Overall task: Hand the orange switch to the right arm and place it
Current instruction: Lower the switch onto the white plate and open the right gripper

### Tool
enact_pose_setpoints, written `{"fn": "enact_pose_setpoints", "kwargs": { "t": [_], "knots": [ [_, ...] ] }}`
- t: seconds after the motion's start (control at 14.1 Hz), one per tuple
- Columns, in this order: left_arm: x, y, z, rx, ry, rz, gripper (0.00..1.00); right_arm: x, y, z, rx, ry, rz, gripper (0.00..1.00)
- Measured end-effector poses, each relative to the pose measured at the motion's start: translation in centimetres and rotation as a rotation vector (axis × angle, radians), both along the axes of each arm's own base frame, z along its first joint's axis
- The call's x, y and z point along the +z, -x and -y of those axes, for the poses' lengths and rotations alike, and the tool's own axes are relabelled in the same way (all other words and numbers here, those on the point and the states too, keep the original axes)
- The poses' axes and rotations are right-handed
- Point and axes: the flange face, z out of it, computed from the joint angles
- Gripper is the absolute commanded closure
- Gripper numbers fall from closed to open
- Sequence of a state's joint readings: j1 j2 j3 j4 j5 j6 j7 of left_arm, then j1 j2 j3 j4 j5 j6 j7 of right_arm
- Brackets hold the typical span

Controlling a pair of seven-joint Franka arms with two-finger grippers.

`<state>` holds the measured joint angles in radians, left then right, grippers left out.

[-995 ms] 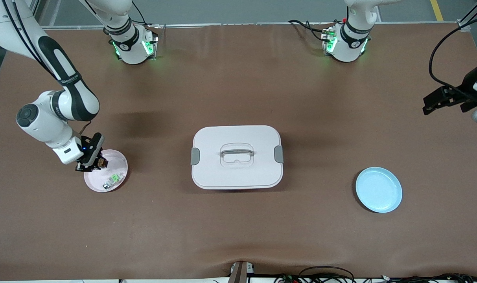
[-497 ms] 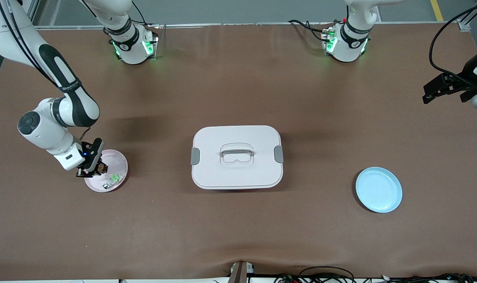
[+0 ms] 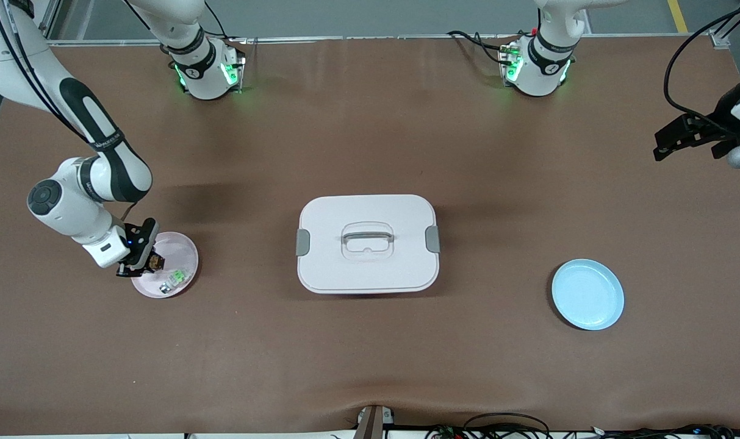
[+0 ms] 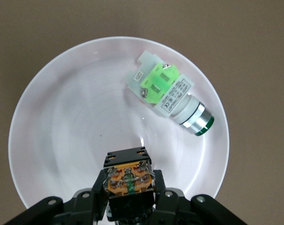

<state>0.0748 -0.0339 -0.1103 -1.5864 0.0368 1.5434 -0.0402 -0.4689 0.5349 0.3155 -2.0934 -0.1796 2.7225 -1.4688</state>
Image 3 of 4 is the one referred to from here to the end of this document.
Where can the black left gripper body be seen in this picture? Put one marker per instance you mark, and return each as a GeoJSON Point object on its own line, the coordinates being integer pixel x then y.
{"type": "Point", "coordinates": [707, 128]}

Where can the orange and black switch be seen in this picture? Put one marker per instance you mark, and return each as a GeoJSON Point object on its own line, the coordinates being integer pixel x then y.
{"type": "Point", "coordinates": [158, 263]}

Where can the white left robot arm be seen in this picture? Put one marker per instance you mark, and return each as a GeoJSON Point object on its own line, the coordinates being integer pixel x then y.
{"type": "Point", "coordinates": [537, 73]}

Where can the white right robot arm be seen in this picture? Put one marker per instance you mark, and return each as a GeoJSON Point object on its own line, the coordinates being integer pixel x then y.
{"type": "Point", "coordinates": [71, 207]}

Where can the pink round plate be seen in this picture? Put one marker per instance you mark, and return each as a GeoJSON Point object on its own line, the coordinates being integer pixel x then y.
{"type": "Point", "coordinates": [177, 247]}

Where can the gray box latch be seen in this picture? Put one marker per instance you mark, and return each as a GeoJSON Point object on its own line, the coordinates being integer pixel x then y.
{"type": "Point", "coordinates": [432, 239]}
{"type": "Point", "coordinates": [302, 242]}

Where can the light blue round plate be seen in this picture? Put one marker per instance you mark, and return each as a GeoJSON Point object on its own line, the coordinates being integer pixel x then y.
{"type": "Point", "coordinates": [589, 296]}

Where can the white lidded storage box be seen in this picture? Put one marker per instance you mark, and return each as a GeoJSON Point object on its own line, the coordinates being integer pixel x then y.
{"type": "Point", "coordinates": [370, 271]}

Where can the brown table mat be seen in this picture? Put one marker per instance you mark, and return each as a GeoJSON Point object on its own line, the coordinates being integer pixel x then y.
{"type": "Point", "coordinates": [370, 353]}

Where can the green and clear switch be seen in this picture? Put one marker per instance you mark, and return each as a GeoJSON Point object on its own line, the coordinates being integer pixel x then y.
{"type": "Point", "coordinates": [176, 279]}

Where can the aluminium frame profile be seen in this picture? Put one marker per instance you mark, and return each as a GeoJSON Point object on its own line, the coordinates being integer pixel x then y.
{"type": "Point", "coordinates": [720, 38]}
{"type": "Point", "coordinates": [51, 21]}

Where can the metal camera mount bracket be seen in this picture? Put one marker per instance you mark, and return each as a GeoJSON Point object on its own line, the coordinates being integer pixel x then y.
{"type": "Point", "coordinates": [370, 427]}

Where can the metal table edge rail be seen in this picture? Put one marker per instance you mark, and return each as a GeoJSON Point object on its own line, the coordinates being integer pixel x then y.
{"type": "Point", "coordinates": [370, 38]}

